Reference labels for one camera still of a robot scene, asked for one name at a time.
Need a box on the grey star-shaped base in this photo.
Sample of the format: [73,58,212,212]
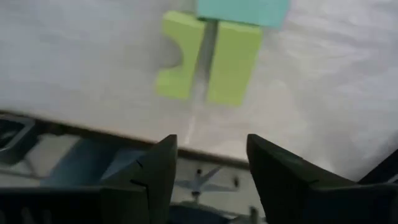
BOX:
[175,166,240,203]

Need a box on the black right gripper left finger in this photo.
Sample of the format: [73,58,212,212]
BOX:
[99,134,178,224]

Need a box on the black metal bracket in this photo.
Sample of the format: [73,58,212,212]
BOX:
[0,114,35,164]

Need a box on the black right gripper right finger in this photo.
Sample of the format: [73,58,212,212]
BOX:
[247,133,355,224]

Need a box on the light teal flat block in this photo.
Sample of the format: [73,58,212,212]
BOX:
[195,0,290,29]

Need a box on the lime green rectangular block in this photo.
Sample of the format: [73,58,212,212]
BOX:
[206,20,264,107]

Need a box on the lime green notched block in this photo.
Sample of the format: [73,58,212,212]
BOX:
[154,10,206,101]

